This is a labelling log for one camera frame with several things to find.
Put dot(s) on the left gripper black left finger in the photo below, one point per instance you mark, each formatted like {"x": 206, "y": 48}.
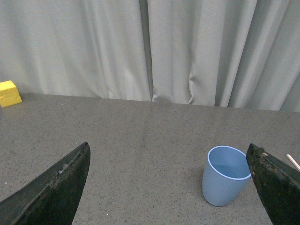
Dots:
{"x": 53, "y": 197}

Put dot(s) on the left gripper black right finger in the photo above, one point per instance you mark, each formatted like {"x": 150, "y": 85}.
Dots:
{"x": 277, "y": 184}

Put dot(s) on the light blue plastic cup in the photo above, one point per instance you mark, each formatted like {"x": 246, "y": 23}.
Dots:
{"x": 225, "y": 175}

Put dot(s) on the light wooden chopstick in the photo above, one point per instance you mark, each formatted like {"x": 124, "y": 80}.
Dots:
{"x": 292, "y": 160}

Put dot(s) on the yellow sponge block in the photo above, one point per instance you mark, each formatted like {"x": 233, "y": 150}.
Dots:
{"x": 9, "y": 94}

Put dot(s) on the grey-white curtain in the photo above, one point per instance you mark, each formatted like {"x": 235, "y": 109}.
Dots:
{"x": 230, "y": 53}

